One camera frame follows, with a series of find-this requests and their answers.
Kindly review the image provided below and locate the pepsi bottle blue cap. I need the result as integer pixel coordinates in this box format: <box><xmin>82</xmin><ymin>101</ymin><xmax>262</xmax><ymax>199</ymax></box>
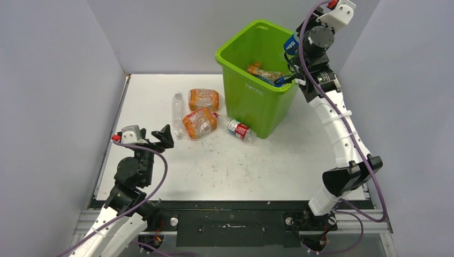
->
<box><xmin>274</xmin><ymin>77</ymin><xmax>287</xmax><ymax>87</ymax></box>

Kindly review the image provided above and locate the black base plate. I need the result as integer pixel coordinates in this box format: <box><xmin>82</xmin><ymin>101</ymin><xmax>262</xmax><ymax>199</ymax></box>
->
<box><xmin>88</xmin><ymin>200</ymin><xmax>373</xmax><ymax>248</ymax></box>

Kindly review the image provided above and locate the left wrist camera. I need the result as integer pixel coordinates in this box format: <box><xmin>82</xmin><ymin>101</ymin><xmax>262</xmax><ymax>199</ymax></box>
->
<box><xmin>111</xmin><ymin>125</ymin><xmax>143</xmax><ymax>144</ymax></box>

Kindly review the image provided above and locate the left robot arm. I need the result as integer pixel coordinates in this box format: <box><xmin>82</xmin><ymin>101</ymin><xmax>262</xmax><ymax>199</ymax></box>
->
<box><xmin>60</xmin><ymin>124</ymin><xmax>175</xmax><ymax>256</ymax></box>

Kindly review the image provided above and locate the red label bottle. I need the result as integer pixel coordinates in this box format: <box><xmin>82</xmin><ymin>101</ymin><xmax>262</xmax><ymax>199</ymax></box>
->
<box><xmin>213</xmin><ymin>113</ymin><xmax>258</xmax><ymax>143</ymax></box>

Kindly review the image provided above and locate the blue label bottle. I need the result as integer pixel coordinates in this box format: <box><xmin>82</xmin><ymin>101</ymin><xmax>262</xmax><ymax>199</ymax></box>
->
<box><xmin>283</xmin><ymin>33</ymin><xmax>299</xmax><ymax>56</ymax></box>

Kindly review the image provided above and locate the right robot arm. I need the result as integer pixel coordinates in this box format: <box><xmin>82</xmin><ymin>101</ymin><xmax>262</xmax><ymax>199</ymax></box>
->
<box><xmin>284</xmin><ymin>12</ymin><xmax>383</xmax><ymax>229</ymax></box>

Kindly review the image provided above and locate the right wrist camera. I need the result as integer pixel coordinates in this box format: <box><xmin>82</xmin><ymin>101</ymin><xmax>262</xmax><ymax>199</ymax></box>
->
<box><xmin>316</xmin><ymin>1</ymin><xmax>357</xmax><ymax>33</ymax></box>

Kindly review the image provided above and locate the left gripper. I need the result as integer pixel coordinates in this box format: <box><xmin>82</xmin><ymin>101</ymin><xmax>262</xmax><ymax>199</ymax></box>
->
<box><xmin>132</xmin><ymin>124</ymin><xmax>173</xmax><ymax>185</ymax></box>

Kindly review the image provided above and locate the orange juice bottle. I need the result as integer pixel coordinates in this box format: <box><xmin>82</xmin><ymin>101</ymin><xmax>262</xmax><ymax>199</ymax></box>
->
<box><xmin>253</xmin><ymin>62</ymin><xmax>262</xmax><ymax>69</ymax></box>

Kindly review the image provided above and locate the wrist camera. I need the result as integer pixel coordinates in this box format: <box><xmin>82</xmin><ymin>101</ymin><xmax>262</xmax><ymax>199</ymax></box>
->
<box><xmin>316</xmin><ymin>1</ymin><xmax>357</xmax><ymax>33</ymax></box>
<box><xmin>111</xmin><ymin>125</ymin><xmax>143</xmax><ymax>144</ymax></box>

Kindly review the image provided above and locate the clear bottle no label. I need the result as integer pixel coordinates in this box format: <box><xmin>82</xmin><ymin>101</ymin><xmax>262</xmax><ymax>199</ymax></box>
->
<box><xmin>172</xmin><ymin>92</ymin><xmax>184</xmax><ymax>139</ymax></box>

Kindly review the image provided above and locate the orange crushed bottle top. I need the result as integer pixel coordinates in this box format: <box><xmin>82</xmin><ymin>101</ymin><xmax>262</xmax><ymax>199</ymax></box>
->
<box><xmin>188</xmin><ymin>88</ymin><xmax>221</xmax><ymax>112</ymax></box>

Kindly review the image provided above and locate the small orange label bottle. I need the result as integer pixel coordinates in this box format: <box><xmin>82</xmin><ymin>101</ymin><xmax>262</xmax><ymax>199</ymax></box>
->
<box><xmin>247</xmin><ymin>65</ymin><xmax>283</xmax><ymax>85</ymax></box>

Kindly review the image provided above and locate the orange crushed bottle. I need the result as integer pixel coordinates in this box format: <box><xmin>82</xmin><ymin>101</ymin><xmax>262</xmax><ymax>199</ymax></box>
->
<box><xmin>182</xmin><ymin>107</ymin><xmax>217</xmax><ymax>140</ymax></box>
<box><xmin>188</xmin><ymin>88</ymin><xmax>221</xmax><ymax>112</ymax></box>

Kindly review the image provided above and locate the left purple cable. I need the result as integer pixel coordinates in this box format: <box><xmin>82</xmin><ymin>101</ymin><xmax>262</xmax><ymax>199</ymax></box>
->
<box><xmin>56</xmin><ymin>141</ymin><xmax>196</xmax><ymax>257</ymax></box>

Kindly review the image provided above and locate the green plastic bin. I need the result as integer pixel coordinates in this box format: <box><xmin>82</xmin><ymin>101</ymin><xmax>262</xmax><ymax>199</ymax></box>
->
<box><xmin>215</xmin><ymin>20</ymin><xmax>300</xmax><ymax>139</ymax></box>

